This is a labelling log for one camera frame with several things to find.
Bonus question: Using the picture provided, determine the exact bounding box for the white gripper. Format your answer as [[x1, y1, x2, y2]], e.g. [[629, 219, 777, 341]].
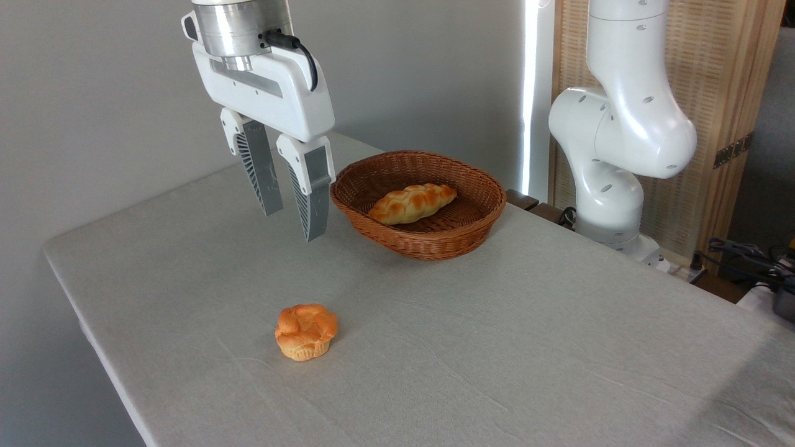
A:
[[181, 11, 337, 243]]

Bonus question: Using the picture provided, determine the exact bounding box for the white power strip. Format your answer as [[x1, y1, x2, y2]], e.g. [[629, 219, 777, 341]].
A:
[[646, 248, 709, 281]]

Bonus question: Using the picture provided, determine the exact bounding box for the dark brown wooden board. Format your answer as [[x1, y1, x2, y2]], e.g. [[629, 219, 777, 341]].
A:
[[506, 189, 576, 229]]

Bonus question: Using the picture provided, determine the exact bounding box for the black cable bundle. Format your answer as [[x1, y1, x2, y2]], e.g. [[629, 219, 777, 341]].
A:
[[692, 237, 795, 294]]

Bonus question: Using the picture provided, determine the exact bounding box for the long braided bread loaf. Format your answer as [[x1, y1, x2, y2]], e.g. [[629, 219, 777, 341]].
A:
[[368, 183, 458, 225]]

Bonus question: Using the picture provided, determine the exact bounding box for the wooden bamboo folding screen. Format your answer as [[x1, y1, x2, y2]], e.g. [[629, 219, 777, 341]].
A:
[[550, 0, 787, 275]]

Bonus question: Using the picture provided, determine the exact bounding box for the brown wicker basket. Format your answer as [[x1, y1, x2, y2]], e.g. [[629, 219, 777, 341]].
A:
[[329, 150, 508, 261]]

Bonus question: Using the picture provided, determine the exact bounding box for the grey tablecloth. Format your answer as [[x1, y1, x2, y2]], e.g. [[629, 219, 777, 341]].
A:
[[42, 130, 795, 447]]

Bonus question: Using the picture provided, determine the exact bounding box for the dark metal screen hinge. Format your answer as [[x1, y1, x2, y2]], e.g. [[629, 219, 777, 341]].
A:
[[712, 131, 756, 169]]

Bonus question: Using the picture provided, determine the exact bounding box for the dark grey box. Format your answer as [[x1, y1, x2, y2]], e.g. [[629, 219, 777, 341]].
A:
[[772, 287, 795, 324]]

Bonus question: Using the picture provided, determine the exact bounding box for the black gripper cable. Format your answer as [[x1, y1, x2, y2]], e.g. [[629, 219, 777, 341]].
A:
[[259, 29, 319, 93]]

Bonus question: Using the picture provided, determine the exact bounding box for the round muffin-shaped bread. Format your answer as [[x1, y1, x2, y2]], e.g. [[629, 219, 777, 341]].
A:
[[275, 303, 339, 363]]

